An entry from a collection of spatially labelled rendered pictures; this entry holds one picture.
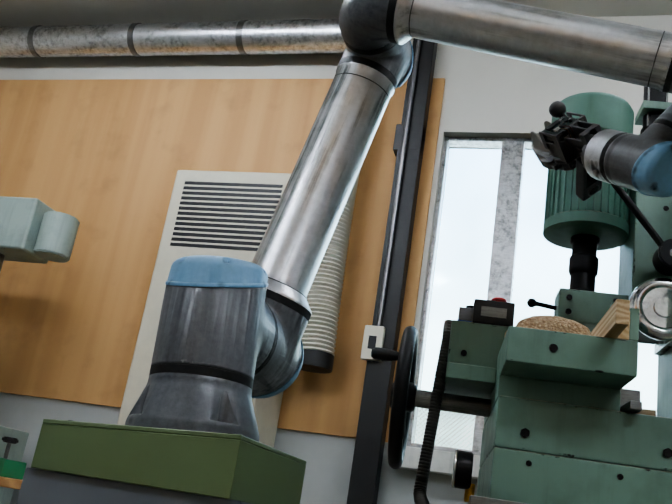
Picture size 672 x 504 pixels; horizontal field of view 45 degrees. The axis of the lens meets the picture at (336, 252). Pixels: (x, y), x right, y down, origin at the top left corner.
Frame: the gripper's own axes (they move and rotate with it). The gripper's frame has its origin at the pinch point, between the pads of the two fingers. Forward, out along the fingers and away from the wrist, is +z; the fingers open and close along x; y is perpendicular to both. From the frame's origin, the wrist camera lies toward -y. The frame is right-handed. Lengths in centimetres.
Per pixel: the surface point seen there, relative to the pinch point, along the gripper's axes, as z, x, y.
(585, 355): -35.6, 25.9, -17.3
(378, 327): 122, 25, -88
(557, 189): 4.7, -2.5, -13.6
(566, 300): -7.3, 11.8, -28.6
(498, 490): -34, 50, -31
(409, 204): 145, -15, -65
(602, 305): -11.2, 7.0, -32.1
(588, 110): 8.3, -18.3, -4.5
